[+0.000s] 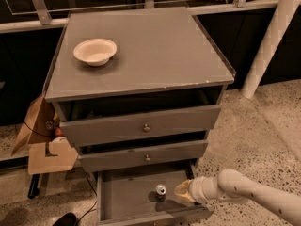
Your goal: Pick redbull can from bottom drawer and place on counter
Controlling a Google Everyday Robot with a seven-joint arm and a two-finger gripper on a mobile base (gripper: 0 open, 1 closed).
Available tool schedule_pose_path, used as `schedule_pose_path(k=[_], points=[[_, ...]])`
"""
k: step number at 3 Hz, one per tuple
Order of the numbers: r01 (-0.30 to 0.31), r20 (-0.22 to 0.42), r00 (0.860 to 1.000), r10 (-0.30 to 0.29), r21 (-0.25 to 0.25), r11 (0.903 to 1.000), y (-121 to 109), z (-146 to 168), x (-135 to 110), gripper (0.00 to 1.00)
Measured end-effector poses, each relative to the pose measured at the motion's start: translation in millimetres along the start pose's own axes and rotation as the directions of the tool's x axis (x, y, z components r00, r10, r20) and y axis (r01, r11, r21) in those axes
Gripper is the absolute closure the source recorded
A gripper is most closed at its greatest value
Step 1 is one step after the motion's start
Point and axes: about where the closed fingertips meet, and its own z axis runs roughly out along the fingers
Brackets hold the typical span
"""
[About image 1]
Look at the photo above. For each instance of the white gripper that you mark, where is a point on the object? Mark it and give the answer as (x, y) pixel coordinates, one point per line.
(196, 189)

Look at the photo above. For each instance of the redbull can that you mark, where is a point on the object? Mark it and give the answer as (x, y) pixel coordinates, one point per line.
(160, 192)

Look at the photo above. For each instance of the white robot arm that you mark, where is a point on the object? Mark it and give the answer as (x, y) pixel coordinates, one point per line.
(232, 186)

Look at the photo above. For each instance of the grey middle drawer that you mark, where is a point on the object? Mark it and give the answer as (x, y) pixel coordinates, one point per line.
(143, 156)

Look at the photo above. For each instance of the grey drawer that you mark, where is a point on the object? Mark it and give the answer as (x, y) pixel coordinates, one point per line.
(127, 197)
(143, 156)
(141, 125)

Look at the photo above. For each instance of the grey bottom drawer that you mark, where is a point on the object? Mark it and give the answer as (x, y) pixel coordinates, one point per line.
(127, 197)

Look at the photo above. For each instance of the grey top drawer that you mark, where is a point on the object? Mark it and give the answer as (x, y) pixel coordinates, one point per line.
(141, 125)

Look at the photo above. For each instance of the grey drawer cabinet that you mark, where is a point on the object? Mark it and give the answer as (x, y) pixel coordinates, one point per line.
(165, 60)

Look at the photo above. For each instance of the black floor object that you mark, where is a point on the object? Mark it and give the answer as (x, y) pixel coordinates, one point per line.
(68, 219)

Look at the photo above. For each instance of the white paper bowl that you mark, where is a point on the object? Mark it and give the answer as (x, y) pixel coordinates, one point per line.
(95, 52)

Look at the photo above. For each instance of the white diagonal pole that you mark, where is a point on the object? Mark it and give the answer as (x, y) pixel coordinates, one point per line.
(280, 21)

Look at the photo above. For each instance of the metal railing bar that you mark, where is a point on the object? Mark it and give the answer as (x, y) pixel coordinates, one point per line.
(203, 10)

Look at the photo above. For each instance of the wooden bracket piece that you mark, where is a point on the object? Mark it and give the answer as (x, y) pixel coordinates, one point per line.
(55, 156)

